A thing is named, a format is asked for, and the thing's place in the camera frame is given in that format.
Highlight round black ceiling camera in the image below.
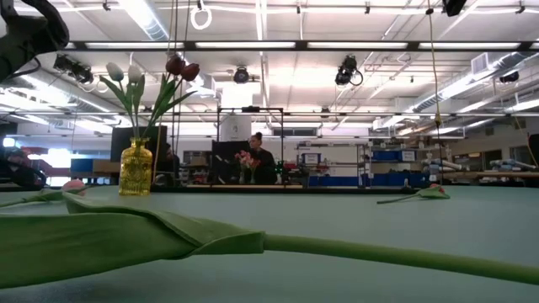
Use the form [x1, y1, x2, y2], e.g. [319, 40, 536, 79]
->
[232, 66, 250, 85]

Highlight pink flower bunch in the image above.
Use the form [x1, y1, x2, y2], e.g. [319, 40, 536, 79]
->
[234, 150, 262, 184]

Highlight seated person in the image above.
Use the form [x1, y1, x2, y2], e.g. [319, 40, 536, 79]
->
[248, 131, 278, 185]

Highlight dark red artificial tulip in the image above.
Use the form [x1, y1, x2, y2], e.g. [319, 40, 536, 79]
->
[141, 54, 187, 141]
[142, 61, 201, 141]

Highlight black metal stand frame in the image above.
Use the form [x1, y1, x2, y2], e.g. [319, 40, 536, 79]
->
[216, 106, 285, 186]

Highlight black table frame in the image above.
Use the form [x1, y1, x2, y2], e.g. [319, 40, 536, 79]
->
[151, 183, 439, 195]

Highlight small black monitor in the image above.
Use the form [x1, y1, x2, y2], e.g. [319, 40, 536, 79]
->
[210, 141, 250, 183]

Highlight black overhead light rail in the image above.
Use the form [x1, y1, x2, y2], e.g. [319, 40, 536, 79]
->
[62, 40, 539, 52]

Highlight black ceiling camera with cable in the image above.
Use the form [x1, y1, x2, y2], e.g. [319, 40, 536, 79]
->
[334, 54, 365, 88]

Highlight blue shelf bins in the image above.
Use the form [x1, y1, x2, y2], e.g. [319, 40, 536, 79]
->
[372, 150, 418, 163]

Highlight yellow glass vase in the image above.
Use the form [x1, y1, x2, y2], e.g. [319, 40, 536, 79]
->
[119, 137, 153, 197]

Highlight black ceiling light fixture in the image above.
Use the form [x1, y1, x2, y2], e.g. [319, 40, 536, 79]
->
[52, 53, 95, 85]

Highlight dark slanted bar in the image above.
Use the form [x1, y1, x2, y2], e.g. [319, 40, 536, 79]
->
[0, 146, 48, 189]

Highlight large black monitor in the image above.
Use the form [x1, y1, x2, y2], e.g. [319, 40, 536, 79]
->
[110, 125, 168, 163]

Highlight black hanging cable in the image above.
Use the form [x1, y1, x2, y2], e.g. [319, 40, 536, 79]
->
[171, 0, 180, 178]

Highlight teal table mat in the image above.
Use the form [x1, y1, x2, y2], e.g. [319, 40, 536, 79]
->
[0, 184, 539, 303]

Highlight yellow hanging cable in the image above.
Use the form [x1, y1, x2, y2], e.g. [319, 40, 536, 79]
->
[424, 0, 446, 186]

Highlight blue storage bin row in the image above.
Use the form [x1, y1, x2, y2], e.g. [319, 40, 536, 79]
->
[308, 172, 427, 189]

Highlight tan hanging rope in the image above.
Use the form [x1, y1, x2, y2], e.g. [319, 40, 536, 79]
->
[152, 0, 176, 180]

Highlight blue box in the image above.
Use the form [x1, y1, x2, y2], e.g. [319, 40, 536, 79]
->
[70, 158, 94, 173]

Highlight white cable ring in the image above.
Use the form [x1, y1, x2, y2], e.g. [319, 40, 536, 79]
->
[189, 3, 213, 31]

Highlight white artificial tulip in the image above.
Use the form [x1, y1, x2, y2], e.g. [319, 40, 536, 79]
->
[125, 63, 147, 141]
[99, 61, 139, 141]

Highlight wooden workbench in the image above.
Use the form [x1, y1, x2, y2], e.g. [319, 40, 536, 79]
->
[441, 170, 539, 178]

